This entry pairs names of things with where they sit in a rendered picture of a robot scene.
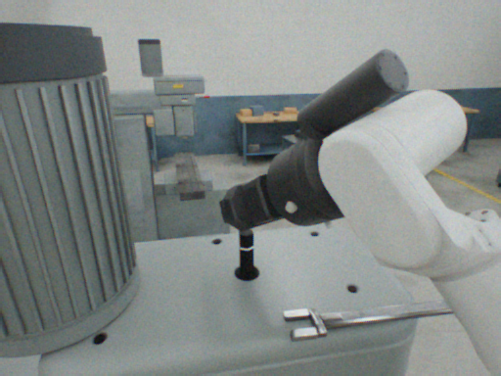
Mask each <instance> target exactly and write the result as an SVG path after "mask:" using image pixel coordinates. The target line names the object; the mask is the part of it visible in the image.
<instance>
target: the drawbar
mask: <svg viewBox="0 0 501 376"><path fill-rule="evenodd" d="M239 236H240V248H246V249H248V248H252V247H253V233H252V230H244V231H239ZM240 280H244V281H250V280H253V248H252V249H250V250H248V251H244V250H240Z"/></svg>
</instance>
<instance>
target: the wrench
mask: <svg viewBox="0 0 501 376"><path fill-rule="evenodd" d="M453 313H454V312H452V310H451V309H450V307H449V305H448V304H447V303H446V302H445V301H444V300H438V301H432V302H418V303H413V304H405V305H386V306H380V307H373V308H360V309H354V310H347V311H340V312H327V313H321V314H320V316H319V314H318V312H317V310H316V308H311V309H307V308H305V309H298V310H291V311H285V312H284V318H285V321H300V320H306V319H310V321H311V325H312V326H313V327H311V328H304V329H298V330H293V331H290V337H291V340H292V342H296V341H302V340H304V341H308V340H315V339H317V337H318V338H321V337H326V336H327V331H326V330H329V329H335V328H341V327H353V326H359V325H366V324H372V323H385V322H391V321H396V320H403V319H415V318H422V317H428V316H441V315H446V314H453Z"/></svg>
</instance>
